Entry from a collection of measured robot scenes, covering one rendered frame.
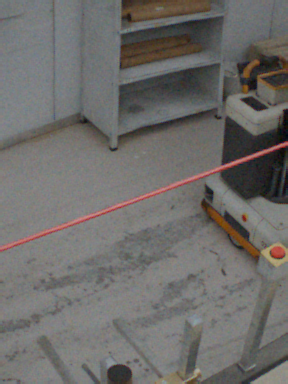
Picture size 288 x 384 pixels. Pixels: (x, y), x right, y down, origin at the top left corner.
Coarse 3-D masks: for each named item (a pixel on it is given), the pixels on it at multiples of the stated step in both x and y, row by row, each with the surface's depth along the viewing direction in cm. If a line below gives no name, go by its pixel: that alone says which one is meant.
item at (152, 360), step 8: (112, 320) 187; (120, 320) 186; (120, 328) 184; (128, 328) 184; (128, 336) 181; (136, 336) 181; (136, 344) 178; (144, 344) 178; (144, 352) 176; (152, 352) 176; (144, 360) 176; (152, 360) 173; (160, 360) 173; (152, 368) 173; (160, 368) 171; (160, 376) 170
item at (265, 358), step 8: (272, 344) 198; (280, 344) 198; (264, 352) 195; (272, 352) 195; (280, 352) 195; (256, 360) 192; (264, 360) 192; (272, 360) 192; (280, 360) 193; (232, 368) 189; (256, 368) 189; (264, 368) 190; (272, 368) 193; (216, 376) 187; (224, 376) 187; (232, 376) 187; (240, 376) 187; (248, 376) 187; (256, 376) 189
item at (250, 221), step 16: (208, 192) 350; (224, 192) 338; (208, 208) 353; (224, 208) 339; (240, 208) 328; (256, 208) 325; (272, 208) 325; (224, 224) 343; (240, 224) 330; (256, 224) 318; (272, 224) 315; (240, 240) 333; (256, 240) 321; (272, 240) 309; (256, 256) 324
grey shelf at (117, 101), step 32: (96, 0) 366; (224, 0) 397; (96, 32) 380; (128, 32) 418; (160, 32) 433; (192, 32) 442; (224, 32) 407; (96, 64) 394; (160, 64) 406; (192, 64) 409; (224, 64) 424; (96, 96) 408; (128, 96) 445; (160, 96) 446; (192, 96) 449; (128, 128) 410
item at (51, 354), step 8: (40, 336) 178; (40, 344) 176; (48, 344) 176; (48, 352) 173; (56, 352) 174; (56, 360) 171; (56, 368) 169; (64, 368) 169; (64, 376) 167; (72, 376) 167
